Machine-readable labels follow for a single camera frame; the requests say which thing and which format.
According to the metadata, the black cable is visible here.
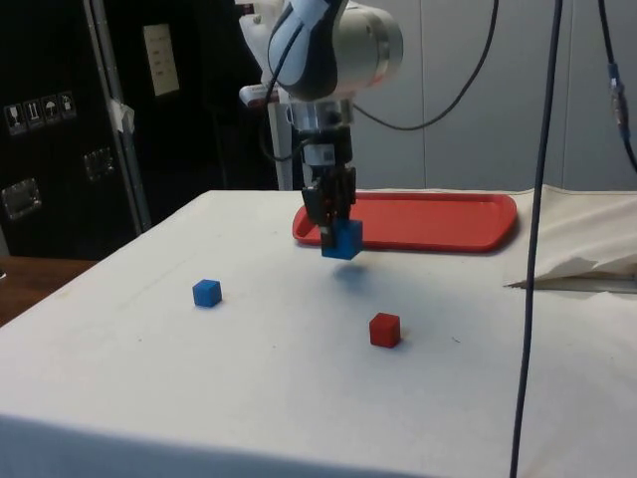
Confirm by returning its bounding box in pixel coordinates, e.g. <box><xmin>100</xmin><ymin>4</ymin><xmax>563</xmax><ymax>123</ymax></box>
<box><xmin>598</xmin><ymin>0</ymin><xmax>637</xmax><ymax>174</ymax></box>
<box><xmin>351</xmin><ymin>0</ymin><xmax>501</xmax><ymax>132</ymax></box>
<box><xmin>508</xmin><ymin>0</ymin><xmax>565</xmax><ymax>478</ymax></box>

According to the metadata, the red cube block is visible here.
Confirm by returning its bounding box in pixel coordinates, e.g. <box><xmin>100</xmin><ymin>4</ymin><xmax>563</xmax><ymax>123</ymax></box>
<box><xmin>368</xmin><ymin>312</ymin><xmax>402</xmax><ymax>349</ymax></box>

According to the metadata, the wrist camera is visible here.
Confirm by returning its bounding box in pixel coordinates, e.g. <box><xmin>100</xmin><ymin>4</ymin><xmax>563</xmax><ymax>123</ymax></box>
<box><xmin>239</xmin><ymin>83</ymin><xmax>280</xmax><ymax>109</ymax></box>

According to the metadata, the black cabinet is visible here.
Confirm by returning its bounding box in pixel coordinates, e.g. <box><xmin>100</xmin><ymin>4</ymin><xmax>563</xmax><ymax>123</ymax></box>
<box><xmin>0</xmin><ymin>0</ymin><xmax>281</xmax><ymax>262</ymax></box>

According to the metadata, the large blue cube block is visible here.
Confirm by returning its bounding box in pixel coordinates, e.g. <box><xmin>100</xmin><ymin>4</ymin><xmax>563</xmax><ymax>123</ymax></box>
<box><xmin>320</xmin><ymin>219</ymin><xmax>364</xmax><ymax>262</ymax></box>

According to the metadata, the red tray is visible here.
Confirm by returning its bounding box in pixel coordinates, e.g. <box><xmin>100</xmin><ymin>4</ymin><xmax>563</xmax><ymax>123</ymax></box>
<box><xmin>291</xmin><ymin>190</ymin><xmax>520</xmax><ymax>254</ymax></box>

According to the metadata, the small blue cube block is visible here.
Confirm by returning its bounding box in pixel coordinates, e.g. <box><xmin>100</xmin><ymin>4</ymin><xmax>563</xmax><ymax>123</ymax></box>
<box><xmin>191</xmin><ymin>278</ymin><xmax>223</xmax><ymax>309</ymax></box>

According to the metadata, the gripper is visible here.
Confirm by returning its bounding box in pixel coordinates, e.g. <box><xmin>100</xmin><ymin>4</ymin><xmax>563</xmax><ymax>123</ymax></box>
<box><xmin>297</xmin><ymin>125</ymin><xmax>357</xmax><ymax>251</ymax></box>

